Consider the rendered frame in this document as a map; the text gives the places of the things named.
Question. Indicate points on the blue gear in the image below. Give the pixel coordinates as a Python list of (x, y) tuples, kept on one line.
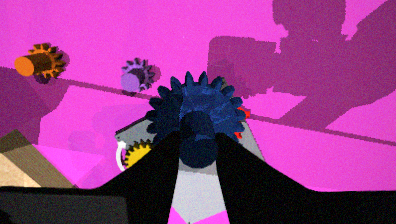
[(198, 110)]

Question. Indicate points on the red gear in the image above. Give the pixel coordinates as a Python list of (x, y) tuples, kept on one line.
[(238, 135)]

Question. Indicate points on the orange gear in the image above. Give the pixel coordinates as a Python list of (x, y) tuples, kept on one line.
[(41, 59)]

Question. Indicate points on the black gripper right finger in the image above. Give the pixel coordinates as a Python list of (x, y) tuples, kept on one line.
[(256, 193)]

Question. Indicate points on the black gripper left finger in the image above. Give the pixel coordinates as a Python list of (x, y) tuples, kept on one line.
[(141, 194)]

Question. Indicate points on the white curved arrow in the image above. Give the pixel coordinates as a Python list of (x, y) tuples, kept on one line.
[(122, 145)]

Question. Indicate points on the yellow gear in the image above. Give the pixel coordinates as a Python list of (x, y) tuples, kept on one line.
[(137, 152)]

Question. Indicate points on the grey flat board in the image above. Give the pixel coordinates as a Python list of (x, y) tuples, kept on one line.
[(197, 193)]

